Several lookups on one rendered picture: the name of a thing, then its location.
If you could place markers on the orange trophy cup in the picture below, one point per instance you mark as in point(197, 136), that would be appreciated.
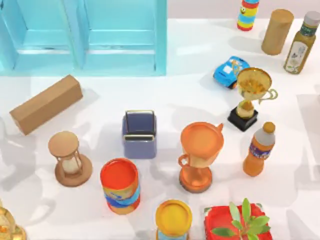
point(200, 150)

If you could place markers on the red-lidded colourful can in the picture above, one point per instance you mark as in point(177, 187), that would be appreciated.
point(121, 185)

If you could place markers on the blue toy car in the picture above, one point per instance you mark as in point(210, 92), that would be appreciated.
point(226, 71)

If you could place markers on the light blue rack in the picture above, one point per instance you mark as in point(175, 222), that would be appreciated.
point(120, 37)

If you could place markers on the gold trophy on black base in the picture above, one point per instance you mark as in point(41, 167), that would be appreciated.
point(251, 92)

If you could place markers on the wooden hourglass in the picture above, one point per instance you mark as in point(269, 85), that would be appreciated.
point(68, 160)

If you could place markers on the yellow-lidded can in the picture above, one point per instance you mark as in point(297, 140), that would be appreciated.
point(173, 220)

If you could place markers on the orange drink bottle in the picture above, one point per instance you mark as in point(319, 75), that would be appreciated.
point(258, 152)

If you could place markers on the long brown cardboard box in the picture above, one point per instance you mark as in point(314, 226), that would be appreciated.
point(46, 105)

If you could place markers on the red plant pot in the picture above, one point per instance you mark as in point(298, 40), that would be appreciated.
point(220, 220)

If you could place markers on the green plant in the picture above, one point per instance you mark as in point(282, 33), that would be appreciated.
point(246, 221)

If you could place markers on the striped colourful can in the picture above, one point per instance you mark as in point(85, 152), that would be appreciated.
point(247, 15)

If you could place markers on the brown cylinder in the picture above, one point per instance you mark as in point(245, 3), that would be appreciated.
point(276, 32)

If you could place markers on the olive green bottle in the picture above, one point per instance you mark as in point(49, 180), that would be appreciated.
point(298, 47)

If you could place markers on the gold ornament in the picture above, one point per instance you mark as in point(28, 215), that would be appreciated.
point(8, 227)

